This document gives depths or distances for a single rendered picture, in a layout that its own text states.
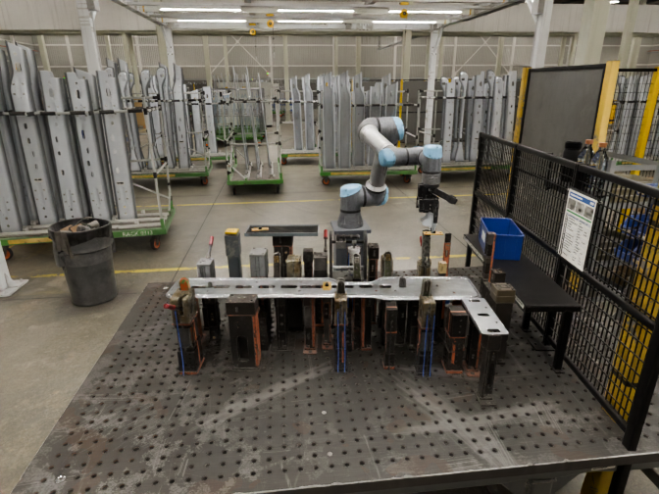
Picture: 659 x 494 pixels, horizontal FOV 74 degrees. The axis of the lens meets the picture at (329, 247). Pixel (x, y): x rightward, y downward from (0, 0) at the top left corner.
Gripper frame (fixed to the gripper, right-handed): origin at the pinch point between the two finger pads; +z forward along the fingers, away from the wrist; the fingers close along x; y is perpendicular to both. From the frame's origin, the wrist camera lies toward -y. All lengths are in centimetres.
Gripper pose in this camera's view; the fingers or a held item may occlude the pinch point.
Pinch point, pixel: (432, 228)
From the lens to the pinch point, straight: 194.5
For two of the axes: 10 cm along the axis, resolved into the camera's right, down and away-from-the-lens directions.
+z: 0.2, 9.4, 3.5
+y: -10.0, 0.2, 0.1
